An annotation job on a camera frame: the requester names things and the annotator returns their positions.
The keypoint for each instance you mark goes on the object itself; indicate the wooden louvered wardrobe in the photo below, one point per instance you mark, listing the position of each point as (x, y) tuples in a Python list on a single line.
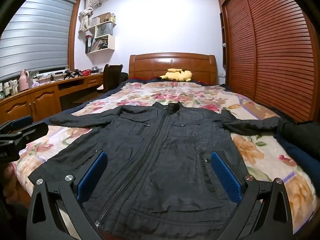
[(275, 55)]

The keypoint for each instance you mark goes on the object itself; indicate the group of white jars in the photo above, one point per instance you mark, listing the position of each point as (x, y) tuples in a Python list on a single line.
[(10, 88)]

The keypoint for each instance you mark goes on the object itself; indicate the dark chair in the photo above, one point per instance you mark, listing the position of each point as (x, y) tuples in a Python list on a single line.
[(112, 77)]

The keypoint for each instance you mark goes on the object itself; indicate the wooden desk cabinet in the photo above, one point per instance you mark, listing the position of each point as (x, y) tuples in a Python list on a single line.
[(45, 97)]

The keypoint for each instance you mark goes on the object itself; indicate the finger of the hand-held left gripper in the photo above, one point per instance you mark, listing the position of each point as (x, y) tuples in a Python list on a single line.
[(35, 130), (20, 122)]

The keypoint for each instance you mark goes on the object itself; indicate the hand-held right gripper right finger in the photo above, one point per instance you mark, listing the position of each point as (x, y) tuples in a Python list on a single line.
[(225, 177)]

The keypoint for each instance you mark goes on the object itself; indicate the tied white curtain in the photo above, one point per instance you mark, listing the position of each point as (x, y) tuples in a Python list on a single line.
[(85, 17)]

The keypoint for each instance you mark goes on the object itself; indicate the wooden bed headboard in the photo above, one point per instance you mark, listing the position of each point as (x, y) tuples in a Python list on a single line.
[(150, 67)]

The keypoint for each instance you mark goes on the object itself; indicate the yellow plush toy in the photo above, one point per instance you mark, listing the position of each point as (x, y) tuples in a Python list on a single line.
[(178, 75)]

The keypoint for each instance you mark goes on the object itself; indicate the grey window blind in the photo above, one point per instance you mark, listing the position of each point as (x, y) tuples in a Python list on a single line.
[(32, 35)]

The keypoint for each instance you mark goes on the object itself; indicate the floral blanket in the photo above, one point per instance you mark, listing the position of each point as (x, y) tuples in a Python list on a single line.
[(190, 95)]

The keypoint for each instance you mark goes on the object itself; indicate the white wall shelf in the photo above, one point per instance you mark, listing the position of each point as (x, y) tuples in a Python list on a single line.
[(111, 43)]

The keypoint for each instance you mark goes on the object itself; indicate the black folded garment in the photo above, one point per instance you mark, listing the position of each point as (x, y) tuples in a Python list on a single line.
[(300, 132)]

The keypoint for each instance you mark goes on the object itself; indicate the black tripod stand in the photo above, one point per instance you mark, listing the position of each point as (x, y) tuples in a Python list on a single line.
[(72, 74)]

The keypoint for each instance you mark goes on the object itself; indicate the navy folded garment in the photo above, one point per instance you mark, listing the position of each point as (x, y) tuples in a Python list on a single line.
[(302, 160)]

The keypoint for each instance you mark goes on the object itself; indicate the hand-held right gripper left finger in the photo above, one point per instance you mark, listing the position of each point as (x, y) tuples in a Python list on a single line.
[(92, 175)]

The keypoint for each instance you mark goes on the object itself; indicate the wooden window frame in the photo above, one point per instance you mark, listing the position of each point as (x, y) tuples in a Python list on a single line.
[(77, 30)]

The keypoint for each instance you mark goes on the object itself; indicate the black zip jacket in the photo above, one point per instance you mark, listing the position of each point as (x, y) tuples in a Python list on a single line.
[(160, 155)]

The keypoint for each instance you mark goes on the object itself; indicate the red basket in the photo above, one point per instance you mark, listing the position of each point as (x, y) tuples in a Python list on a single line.
[(85, 72)]

